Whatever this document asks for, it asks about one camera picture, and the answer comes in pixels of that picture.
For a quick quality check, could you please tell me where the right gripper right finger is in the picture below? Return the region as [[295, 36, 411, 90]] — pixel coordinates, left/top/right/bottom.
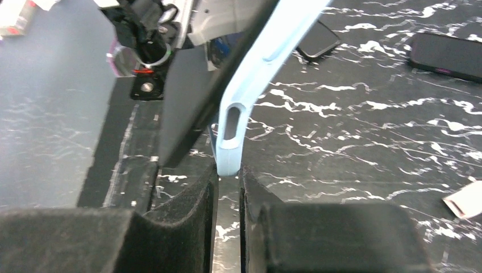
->
[[239, 166, 433, 272]]

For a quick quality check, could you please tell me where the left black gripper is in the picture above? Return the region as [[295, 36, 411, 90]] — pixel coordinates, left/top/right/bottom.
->
[[99, 1, 194, 101]]

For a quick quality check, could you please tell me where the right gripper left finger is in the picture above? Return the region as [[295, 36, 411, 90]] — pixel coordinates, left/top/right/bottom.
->
[[1, 166, 219, 272]]

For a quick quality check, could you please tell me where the phone with black screen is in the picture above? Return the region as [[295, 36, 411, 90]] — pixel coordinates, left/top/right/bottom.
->
[[158, 1, 278, 168]]

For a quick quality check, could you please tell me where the light blue phone case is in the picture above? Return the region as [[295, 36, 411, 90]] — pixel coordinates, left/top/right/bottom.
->
[[210, 1, 330, 176]]

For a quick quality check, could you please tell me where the black phone far left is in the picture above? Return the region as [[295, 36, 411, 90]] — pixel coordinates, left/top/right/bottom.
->
[[296, 20, 341, 62]]

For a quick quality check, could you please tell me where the black phone near left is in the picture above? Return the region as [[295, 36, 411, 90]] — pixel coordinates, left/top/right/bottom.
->
[[408, 32, 481, 83]]

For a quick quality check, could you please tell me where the white staple remover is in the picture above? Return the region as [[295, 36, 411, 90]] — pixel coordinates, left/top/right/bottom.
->
[[442, 181, 481, 219]]

